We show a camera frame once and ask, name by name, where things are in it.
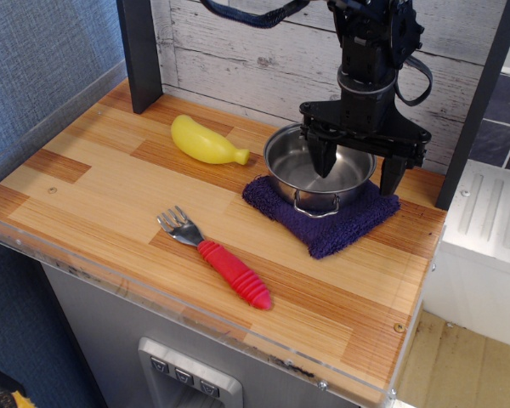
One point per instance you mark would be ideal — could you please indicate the dark right frame post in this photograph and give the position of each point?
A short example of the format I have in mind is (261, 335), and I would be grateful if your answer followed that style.
(487, 83)

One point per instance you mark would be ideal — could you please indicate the purple folded cloth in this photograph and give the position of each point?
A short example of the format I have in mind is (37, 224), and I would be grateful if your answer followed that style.
(328, 235)

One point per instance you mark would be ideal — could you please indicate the red handled fork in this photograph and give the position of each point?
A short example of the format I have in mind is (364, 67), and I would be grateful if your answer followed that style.
(243, 280)

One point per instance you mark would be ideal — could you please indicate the yellow plastic banana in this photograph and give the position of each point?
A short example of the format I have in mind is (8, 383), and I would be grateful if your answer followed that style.
(205, 145)

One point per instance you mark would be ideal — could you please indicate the yellow object bottom left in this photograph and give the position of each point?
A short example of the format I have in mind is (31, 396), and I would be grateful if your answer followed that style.
(12, 396)

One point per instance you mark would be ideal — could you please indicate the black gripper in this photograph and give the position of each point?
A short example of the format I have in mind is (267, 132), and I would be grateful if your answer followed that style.
(367, 122)

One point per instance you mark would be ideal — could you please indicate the dark left frame post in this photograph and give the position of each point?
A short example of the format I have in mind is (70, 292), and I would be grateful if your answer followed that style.
(140, 50)

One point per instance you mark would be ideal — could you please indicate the silver button panel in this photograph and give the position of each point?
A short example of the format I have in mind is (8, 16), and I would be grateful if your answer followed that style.
(177, 380)

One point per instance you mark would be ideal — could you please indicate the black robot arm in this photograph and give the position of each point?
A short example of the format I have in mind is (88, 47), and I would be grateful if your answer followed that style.
(377, 39)

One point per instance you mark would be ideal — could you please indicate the white ridged sink counter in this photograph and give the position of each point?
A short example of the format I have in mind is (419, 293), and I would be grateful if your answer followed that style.
(478, 220)

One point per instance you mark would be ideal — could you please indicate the dark frame post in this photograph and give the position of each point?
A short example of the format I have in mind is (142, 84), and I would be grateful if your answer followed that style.
(140, 50)
(487, 83)

